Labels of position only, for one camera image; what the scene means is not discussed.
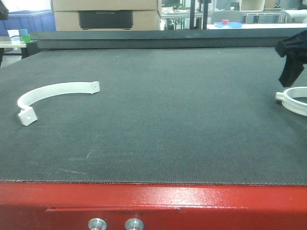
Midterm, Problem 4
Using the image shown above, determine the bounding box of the silver bolt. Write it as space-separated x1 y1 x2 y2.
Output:
124 218 144 230
88 218 107 230

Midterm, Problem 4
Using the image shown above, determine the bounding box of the blue storage crate background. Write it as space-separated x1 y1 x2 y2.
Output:
0 10 56 36

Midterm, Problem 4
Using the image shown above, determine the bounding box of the green cube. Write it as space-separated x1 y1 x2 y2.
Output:
21 34 31 43

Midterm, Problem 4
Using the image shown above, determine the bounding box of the right silver bolt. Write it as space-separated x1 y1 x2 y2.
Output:
124 218 144 230

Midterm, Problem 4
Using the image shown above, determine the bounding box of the white paper cup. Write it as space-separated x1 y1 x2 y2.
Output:
7 29 20 44

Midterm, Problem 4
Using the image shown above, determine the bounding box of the blue tray on far table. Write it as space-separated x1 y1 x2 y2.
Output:
214 22 243 29

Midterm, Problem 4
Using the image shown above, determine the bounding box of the white half-ring pipe clamp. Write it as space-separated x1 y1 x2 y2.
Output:
17 81 100 126

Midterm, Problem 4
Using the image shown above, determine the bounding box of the red metal table frame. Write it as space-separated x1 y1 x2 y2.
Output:
0 182 307 230

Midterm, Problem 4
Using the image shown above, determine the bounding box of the cardboard box with black panel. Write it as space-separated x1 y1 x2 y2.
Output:
51 0 162 31

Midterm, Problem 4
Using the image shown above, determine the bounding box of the left silver bolt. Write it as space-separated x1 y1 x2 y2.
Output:
88 218 107 230

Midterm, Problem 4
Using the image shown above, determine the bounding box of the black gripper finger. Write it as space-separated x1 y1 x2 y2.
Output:
279 57 304 87
275 30 307 65

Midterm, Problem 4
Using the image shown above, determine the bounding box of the light blue cube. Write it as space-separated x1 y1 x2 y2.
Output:
20 29 28 36

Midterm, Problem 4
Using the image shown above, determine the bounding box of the white ring pipe clamp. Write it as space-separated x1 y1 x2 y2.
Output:
275 87 307 116

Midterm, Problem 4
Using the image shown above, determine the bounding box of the dark grey table mat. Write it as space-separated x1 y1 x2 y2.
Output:
0 47 307 185

